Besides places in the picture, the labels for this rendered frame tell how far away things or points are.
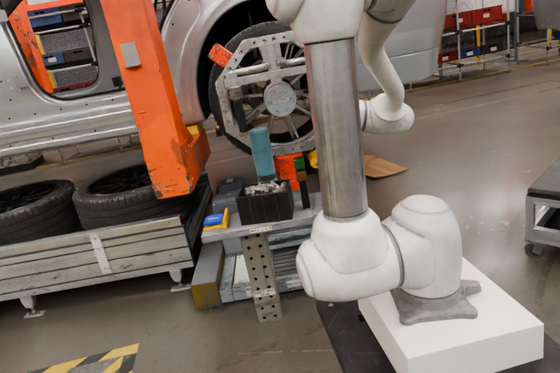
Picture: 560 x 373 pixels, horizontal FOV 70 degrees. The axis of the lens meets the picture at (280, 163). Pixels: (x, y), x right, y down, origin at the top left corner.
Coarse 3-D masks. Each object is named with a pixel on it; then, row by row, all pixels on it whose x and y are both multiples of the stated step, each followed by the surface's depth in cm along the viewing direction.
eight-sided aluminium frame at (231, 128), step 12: (264, 36) 174; (276, 36) 174; (288, 36) 174; (240, 48) 175; (240, 60) 176; (216, 84) 179; (228, 108) 182; (228, 132) 185; (312, 132) 191; (288, 144) 192; (300, 144) 188; (312, 144) 188
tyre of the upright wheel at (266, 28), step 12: (264, 24) 181; (276, 24) 180; (288, 24) 181; (240, 36) 181; (252, 36) 181; (228, 48) 182; (216, 72) 185; (216, 96) 188; (216, 108) 190; (216, 120) 192; (228, 120) 192; (240, 144) 195
